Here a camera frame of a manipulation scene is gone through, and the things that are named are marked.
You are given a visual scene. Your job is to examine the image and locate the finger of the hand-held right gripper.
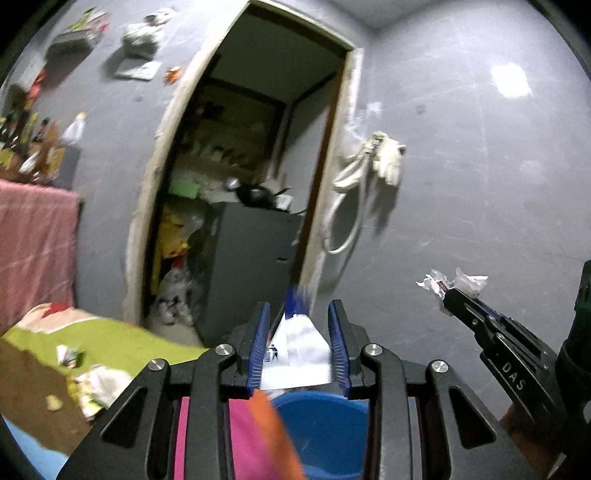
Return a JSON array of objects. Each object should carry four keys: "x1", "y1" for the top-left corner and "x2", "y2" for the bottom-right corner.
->
[
  {"x1": 443, "y1": 295, "x2": 497, "y2": 354},
  {"x1": 455, "y1": 288, "x2": 513, "y2": 330}
]

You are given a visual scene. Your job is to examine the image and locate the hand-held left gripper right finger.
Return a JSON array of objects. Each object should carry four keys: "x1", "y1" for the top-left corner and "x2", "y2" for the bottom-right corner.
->
[{"x1": 328, "y1": 300, "x2": 539, "y2": 480}]

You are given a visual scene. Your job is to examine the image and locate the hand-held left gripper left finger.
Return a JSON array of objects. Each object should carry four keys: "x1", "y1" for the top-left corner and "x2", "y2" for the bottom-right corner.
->
[{"x1": 55, "y1": 302, "x2": 273, "y2": 480}]

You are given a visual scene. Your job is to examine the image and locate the white paper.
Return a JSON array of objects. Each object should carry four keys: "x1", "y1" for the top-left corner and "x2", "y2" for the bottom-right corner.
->
[{"x1": 416, "y1": 268, "x2": 489, "y2": 308}]

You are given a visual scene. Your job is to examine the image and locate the white blue plastic wrapper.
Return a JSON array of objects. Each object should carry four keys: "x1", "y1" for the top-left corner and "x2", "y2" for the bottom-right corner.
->
[{"x1": 261, "y1": 284, "x2": 333, "y2": 388}]

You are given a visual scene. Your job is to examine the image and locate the blue plastic basin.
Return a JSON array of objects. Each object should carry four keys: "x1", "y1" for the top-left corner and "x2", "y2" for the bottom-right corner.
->
[{"x1": 270, "y1": 392, "x2": 370, "y2": 480}]

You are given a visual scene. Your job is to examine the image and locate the person's right hand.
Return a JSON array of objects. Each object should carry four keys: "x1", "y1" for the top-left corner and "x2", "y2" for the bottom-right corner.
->
[{"x1": 501, "y1": 406, "x2": 566, "y2": 478}]

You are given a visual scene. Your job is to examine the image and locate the dark grey cabinet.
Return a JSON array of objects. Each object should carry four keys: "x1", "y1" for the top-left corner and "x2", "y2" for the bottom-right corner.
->
[{"x1": 196, "y1": 203, "x2": 303, "y2": 347}]

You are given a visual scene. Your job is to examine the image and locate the clear plastic bag pile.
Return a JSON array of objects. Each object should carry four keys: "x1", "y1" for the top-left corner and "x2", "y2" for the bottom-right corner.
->
[{"x1": 154, "y1": 270, "x2": 195, "y2": 326}]

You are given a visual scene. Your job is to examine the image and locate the yellow bag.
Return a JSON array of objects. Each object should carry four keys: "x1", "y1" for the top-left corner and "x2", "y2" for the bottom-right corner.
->
[{"x1": 157, "y1": 210, "x2": 204, "y2": 278}]

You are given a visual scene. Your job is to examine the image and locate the black wok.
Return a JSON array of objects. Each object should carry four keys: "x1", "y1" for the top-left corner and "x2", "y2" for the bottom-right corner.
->
[{"x1": 235, "y1": 182, "x2": 294, "y2": 210}]

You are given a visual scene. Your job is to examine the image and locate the yellow white crumpled wrapper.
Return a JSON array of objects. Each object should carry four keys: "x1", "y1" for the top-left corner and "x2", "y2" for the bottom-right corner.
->
[{"x1": 67, "y1": 364, "x2": 134, "y2": 418}]

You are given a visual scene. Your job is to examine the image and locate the white glove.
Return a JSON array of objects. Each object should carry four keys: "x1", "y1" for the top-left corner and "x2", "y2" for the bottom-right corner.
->
[{"x1": 372, "y1": 134, "x2": 407, "y2": 188}]

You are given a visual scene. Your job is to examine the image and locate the green box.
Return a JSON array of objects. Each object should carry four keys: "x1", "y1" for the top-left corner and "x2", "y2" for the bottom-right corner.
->
[{"x1": 168, "y1": 178, "x2": 201, "y2": 197}]

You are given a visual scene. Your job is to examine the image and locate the small crumpled wrapper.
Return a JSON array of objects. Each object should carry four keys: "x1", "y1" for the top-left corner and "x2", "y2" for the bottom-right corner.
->
[{"x1": 56, "y1": 345, "x2": 84, "y2": 368}]

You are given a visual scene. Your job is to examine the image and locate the row of shelf packets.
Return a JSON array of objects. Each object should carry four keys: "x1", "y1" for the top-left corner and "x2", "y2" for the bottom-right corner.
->
[{"x1": 191, "y1": 138, "x2": 259, "y2": 167}]

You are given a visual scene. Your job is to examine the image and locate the wooden shelf unit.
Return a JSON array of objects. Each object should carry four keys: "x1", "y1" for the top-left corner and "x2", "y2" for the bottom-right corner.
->
[{"x1": 178, "y1": 78, "x2": 287, "y2": 176}]

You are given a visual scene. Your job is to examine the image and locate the pink tablecloth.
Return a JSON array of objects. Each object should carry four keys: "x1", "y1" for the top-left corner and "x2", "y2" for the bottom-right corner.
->
[{"x1": 0, "y1": 180, "x2": 81, "y2": 333}]

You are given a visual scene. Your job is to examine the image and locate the large oil bottle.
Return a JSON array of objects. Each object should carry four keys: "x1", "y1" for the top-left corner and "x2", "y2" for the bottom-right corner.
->
[{"x1": 44, "y1": 112, "x2": 87, "y2": 181}]

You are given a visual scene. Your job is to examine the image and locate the white hanging plastic bag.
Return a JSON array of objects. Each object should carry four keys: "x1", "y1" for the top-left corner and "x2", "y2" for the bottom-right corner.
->
[{"x1": 121, "y1": 11, "x2": 174, "y2": 58}]

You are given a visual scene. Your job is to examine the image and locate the red plastic bag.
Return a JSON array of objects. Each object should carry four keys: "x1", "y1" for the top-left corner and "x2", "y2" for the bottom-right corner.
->
[{"x1": 25, "y1": 69, "x2": 47, "y2": 104}]

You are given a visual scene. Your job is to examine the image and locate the green yellow packet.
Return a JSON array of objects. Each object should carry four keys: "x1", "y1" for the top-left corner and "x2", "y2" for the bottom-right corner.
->
[{"x1": 69, "y1": 7, "x2": 100, "y2": 33}]

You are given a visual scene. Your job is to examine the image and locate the white hose on wall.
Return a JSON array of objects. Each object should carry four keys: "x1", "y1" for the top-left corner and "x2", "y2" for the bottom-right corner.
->
[{"x1": 323, "y1": 131, "x2": 389, "y2": 254}]

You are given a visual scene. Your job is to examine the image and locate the white door frame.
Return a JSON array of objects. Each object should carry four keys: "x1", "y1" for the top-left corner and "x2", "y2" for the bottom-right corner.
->
[{"x1": 124, "y1": 0, "x2": 365, "y2": 342}]

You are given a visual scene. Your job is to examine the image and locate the grey switch plate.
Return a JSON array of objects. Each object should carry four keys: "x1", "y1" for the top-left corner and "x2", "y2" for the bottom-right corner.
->
[{"x1": 113, "y1": 61, "x2": 162, "y2": 81}]

